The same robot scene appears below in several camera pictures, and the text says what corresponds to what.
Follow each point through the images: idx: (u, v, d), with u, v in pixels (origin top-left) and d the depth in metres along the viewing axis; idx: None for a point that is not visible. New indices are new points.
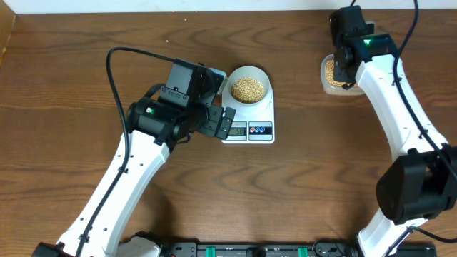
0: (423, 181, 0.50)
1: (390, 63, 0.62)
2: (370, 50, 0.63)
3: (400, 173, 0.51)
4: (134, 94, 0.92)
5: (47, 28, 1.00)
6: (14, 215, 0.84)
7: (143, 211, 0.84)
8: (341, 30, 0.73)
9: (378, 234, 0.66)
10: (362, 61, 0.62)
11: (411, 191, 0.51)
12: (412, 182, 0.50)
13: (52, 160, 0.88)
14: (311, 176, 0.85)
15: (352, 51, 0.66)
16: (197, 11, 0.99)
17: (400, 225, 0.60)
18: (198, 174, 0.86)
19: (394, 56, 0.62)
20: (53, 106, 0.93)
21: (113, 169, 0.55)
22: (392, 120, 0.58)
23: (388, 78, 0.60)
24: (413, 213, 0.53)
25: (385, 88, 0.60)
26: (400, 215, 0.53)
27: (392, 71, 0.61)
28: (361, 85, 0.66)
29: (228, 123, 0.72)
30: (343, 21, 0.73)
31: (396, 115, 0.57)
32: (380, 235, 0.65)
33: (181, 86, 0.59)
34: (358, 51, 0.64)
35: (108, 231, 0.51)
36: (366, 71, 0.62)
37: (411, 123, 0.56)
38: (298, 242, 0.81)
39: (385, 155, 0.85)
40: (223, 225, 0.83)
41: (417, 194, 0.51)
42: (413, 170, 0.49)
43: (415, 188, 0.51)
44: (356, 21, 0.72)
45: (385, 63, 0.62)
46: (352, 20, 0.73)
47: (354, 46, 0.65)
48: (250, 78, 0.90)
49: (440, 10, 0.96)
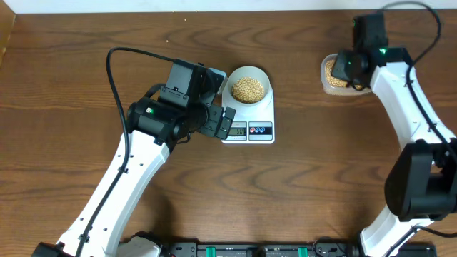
0: (429, 173, 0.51)
1: (403, 68, 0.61)
2: (386, 58, 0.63)
3: (407, 159, 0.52)
4: (134, 94, 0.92)
5: (47, 28, 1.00)
6: (14, 215, 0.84)
7: (143, 211, 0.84)
8: (360, 36, 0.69)
9: (379, 234, 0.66)
10: (377, 66, 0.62)
11: (418, 180, 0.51)
12: (418, 170, 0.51)
13: (52, 160, 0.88)
14: (311, 176, 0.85)
15: (368, 59, 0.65)
16: (196, 11, 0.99)
17: (403, 225, 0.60)
18: (198, 174, 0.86)
19: (408, 63, 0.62)
20: (53, 106, 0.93)
21: (113, 169, 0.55)
22: (401, 118, 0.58)
23: (400, 82, 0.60)
24: (419, 207, 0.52)
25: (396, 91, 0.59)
26: (405, 210, 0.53)
27: (404, 75, 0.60)
28: (373, 89, 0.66)
29: (227, 123, 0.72)
30: (363, 26, 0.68)
31: (406, 111, 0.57)
32: (382, 235, 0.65)
33: (181, 86, 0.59)
34: (374, 59, 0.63)
35: (108, 231, 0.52)
36: (380, 76, 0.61)
37: (420, 118, 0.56)
38: (298, 242, 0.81)
39: (385, 155, 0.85)
40: (223, 225, 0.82)
41: (424, 185, 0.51)
42: (420, 157, 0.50)
43: (422, 178, 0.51)
44: (377, 25, 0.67)
45: (400, 68, 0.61)
46: (373, 26, 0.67)
47: (370, 54, 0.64)
48: (250, 78, 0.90)
49: (440, 10, 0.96)
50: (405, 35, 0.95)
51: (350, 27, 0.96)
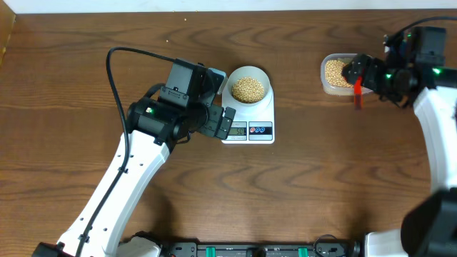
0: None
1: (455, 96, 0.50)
2: (440, 80, 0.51)
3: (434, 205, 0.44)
4: (134, 93, 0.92)
5: (47, 28, 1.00)
6: (13, 215, 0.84)
7: (143, 211, 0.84)
8: (413, 51, 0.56)
9: (383, 248, 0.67)
10: (425, 88, 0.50)
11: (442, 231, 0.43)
12: (443, 221, 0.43)
13: (52, 159, 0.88)
14: (311, 176, 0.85)
15: (418, 76, 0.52)
16: (196, 11, 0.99)
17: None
18: (198, 175, 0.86)
19: None
20: (53, 106, 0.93)
21: (112, 169, 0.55)
22: (440, 152, 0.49)
23: (450, 111, 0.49)
24: None
25: (443, 121, 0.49)
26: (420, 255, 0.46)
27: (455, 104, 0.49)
28: (415, 111, 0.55)
29: (228, 123, 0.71)
30: (419, 39, 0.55)
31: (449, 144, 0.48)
32: (385, 251, 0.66)
33: (181, 86, 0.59)
34: (423, 78, 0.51)
35: (108, 231, 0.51)
36: (428, 99, 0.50)
37: None
38: (298, 242, 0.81)
39: (385, 155, 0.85)
40: (223, 225, 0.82)
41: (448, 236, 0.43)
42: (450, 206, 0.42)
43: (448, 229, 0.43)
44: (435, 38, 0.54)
45: (451, 96, 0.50)
46: (430, 41, 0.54)
47: (421, 72, 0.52)
48: (250, 78, 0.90)
49: (440, 10, 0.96)
50: None
51: (350, 27, 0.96)
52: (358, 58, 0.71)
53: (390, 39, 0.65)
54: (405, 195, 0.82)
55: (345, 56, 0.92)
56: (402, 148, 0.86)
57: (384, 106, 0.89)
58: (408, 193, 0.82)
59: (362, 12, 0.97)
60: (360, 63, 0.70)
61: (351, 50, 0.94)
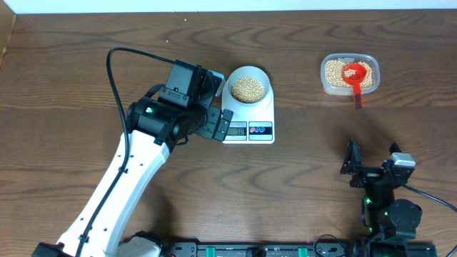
0: None
1: None
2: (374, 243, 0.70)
3: None
4: (134, 93, 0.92)
5: (48, 28, 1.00)
6: (13, 215, 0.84)
7: (143, 211, 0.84)
8: (377, 224, 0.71)
9: None
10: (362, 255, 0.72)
11: None
12: None
13: (52, 159, 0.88)
14: (311, 176, 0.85)
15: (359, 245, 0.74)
16: (196, 11, 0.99)
17: None
18: (198, 174, 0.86)
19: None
20: (53, 106, 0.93)
21: (112, 169, 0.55)
22: None
23: None
24: None
25: None
26: None
27: None
28: None
29: (225, 124, 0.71)
30: (388, 220, 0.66)
31: None
32: None
33: (181, 87, 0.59)
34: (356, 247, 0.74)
35: (108, 231, 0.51)
36: None
37: None
38: (298, 242, 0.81)
39: (386, 155, 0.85)
40: (224, 224, 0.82)
41: None
42: None
43: None
44: (411, 223, 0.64)
45: None
46: (403, 224, 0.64)
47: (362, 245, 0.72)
48: (250, 78, 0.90)
49: (440, 11, 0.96)
50: (405, 35, 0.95)
51: (350, 27, 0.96)
52: (358, 166, 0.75)
53: (393, 170, 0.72)
54: (403, 195, 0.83)
55: (344, 56, 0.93)
56: (402, 148, 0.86)
57: (383, 106, 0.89)
58: (407, 193, 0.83)
59: (362, 12, 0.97)
60: (353, 172, 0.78)
61: (351, 49, 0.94)
